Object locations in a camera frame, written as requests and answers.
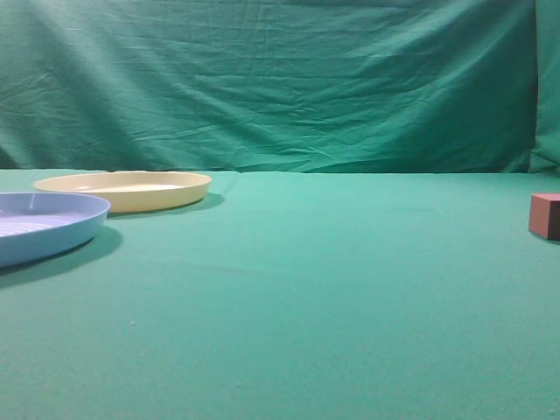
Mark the red cube block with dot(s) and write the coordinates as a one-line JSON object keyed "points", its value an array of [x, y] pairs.
{"points": [[544, 215]]}

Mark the cream yellow plastic plate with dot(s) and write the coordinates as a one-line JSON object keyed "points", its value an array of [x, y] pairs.
{"points": [[134, 191]]}

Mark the light blue plastic plate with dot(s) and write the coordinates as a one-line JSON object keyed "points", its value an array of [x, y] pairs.
{"points": [[37, 225]]}

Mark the green table cloth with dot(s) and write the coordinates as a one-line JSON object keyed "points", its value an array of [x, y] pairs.
{"points": [[296, 296]]}

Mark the green backdrop cloth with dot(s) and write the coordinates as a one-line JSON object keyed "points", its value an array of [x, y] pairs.
{"points": [[289, 86]]}

